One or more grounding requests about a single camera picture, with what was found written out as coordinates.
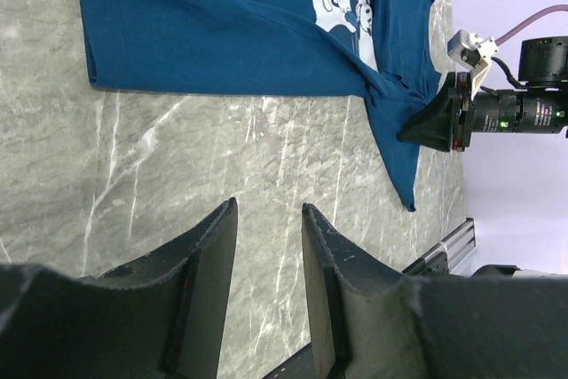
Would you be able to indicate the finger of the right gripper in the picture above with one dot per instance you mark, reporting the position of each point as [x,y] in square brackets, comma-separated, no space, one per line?
[432,127]

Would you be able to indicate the aluminium frame rails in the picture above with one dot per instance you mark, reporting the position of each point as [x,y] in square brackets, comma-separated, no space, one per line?
[454,254]

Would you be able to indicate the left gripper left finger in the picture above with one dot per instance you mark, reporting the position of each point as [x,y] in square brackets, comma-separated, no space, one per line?
[161,315]

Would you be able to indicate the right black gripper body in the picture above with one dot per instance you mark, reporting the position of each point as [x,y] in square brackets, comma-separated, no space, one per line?
[534,110]

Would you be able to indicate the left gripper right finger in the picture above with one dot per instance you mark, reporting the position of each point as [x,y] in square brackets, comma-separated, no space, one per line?
[369,321]

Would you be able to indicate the blue printed t-shirt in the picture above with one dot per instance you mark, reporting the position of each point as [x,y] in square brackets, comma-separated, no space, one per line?
[378,50]

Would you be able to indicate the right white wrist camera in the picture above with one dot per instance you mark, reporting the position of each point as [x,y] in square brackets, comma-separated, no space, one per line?
[474,53]

